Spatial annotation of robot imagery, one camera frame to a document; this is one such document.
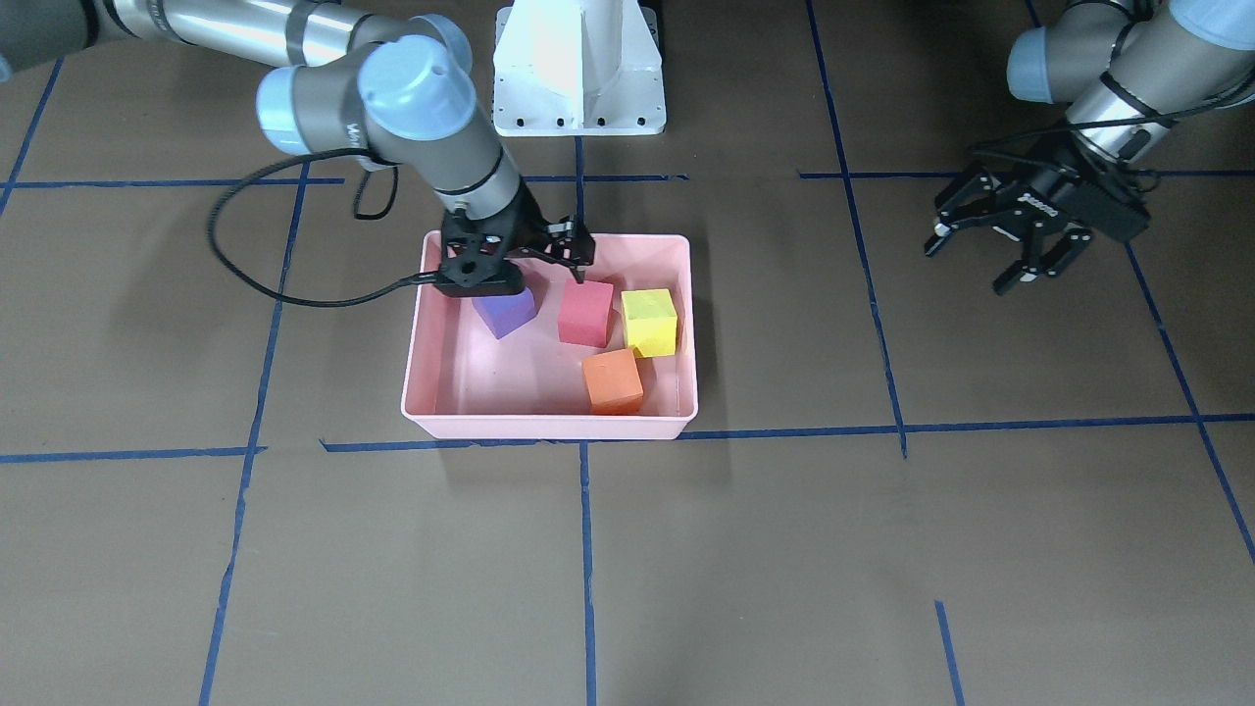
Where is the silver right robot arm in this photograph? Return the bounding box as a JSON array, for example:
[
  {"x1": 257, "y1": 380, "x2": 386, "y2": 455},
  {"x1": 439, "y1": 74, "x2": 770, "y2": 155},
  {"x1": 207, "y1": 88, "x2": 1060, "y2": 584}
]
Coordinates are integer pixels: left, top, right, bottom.
[{"x1": 1, "y1": 1, "x2": 595, "y2": 298}]

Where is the orange foam block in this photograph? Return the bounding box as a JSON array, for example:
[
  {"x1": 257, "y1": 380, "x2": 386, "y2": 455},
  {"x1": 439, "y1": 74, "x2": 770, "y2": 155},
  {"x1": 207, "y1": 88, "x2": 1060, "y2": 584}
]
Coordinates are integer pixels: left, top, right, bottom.
[{"x1": 580, "y1": 349, "x2": 644, "y2": 416}]

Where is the red foam block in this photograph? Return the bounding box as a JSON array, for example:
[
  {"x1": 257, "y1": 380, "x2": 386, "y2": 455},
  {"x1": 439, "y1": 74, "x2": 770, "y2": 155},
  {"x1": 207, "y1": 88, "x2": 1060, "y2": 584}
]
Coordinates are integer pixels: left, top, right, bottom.
[{"x1": 557, "y1": 280, "x2": 615, "y2": 349}]

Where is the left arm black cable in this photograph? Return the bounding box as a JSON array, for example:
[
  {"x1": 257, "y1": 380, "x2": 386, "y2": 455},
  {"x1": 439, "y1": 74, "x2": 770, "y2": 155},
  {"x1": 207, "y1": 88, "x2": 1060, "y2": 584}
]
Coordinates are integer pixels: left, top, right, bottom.
[{"x1": 966, "y1": 0, "x2": 1255, "y2": 187}]

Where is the pink plastic bin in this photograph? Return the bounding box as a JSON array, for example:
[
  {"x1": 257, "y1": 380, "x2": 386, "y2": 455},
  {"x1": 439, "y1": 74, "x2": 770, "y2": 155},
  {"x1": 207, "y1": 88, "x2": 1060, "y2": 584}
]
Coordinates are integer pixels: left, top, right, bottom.
[{"x1": 402, "y1": 233, "x2": 699, "y2": 439}]

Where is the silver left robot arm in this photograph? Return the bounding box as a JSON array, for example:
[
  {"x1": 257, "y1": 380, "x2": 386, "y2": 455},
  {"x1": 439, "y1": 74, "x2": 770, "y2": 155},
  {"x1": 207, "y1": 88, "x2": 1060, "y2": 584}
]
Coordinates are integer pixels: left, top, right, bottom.
[{"x1": 925, "y1": 1, "x2": 1254, "y2": 293}]

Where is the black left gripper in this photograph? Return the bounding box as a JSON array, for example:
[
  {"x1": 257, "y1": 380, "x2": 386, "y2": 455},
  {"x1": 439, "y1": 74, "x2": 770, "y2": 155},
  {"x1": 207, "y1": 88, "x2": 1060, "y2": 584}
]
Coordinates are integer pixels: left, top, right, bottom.
[{"x1": 924, "y1": 133, "x2": 1150, "y2": 296}]

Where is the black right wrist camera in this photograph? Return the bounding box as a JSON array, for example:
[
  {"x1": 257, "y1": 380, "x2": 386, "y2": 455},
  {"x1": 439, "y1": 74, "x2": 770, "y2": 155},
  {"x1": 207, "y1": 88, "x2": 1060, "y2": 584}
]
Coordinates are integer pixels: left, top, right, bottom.
[{"x1": 430, "y1": 232, "x2": 526, "y2": 298}]

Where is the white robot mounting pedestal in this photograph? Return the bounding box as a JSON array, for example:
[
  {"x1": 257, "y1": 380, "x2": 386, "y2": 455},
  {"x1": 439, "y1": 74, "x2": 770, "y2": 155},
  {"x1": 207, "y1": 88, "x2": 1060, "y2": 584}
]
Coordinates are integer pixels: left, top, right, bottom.
[{"x1": 489, "y1": 1, "x2": 668, "y2": 137}]

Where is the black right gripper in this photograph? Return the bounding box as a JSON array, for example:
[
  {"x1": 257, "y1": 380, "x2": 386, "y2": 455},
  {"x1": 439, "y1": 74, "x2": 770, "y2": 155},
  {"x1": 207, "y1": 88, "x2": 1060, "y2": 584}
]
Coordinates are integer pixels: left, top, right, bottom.
[{"x1": 442, "y1": 181, "x2": 596, "y2": 283}]

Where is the purple foam block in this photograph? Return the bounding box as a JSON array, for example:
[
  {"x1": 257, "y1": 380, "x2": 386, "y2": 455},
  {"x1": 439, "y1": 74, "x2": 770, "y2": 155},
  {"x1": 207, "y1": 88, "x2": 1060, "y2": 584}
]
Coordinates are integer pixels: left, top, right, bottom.
[{"x1": 472, "y1": 286, "x2": 538, "y2": 340}]

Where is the yellow foam block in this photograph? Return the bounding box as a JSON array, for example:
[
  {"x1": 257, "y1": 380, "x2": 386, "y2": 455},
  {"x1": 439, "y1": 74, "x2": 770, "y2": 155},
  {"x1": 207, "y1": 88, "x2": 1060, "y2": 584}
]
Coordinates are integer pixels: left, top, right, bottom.
[{"x1": 622, "y1": 287, "x2": 678, "y2": 359}]

